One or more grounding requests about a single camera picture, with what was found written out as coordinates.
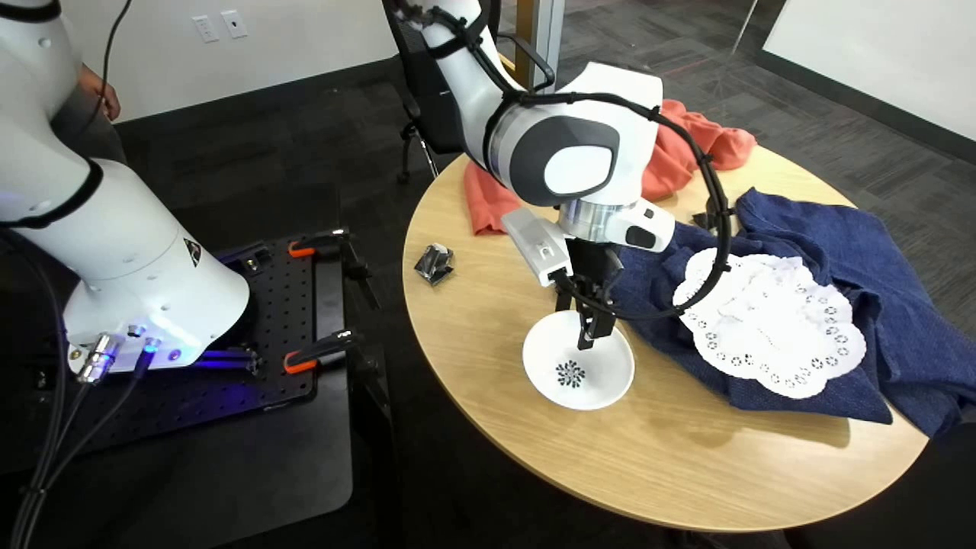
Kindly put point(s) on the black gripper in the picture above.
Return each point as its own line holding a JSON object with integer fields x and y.
{"x": 597, "y": 267}

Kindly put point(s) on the white bowl with snowflake print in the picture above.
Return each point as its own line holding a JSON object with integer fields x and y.
{"x": 591, "y": 381}

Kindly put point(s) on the grey sleeved forearm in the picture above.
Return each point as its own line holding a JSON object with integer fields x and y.
{"x": 88, "y": 132}

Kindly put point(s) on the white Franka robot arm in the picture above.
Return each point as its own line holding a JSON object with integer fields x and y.
{"x": 132, "y": 253}

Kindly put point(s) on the person hand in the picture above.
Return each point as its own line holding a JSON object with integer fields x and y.
{"x": 101, "y": 92}

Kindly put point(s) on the orange cloth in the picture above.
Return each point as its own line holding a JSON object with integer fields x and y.
{"x": 491, "y": 201}

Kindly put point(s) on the black binder clip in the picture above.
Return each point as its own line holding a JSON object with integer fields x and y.
{"x": 434, "y": 264}

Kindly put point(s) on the white paper doily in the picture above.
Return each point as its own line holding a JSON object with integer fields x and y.
{"x": 772, "y": 323}

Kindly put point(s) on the black office chair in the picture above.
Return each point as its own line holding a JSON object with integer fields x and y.
{"x": 432, "y": 92}

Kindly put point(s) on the dark blue cloth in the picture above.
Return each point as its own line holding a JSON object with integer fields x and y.
{"x": 894, "y": 307}

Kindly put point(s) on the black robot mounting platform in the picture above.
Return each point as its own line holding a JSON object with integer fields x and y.
{"x": 256, "y": 447}

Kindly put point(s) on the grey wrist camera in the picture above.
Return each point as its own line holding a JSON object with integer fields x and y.
{"x": 538, "y": 244}

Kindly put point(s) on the white wall outlet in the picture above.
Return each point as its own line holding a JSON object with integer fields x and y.
{"x": 235, "y": 22}
{"x": 208, "y": 24}

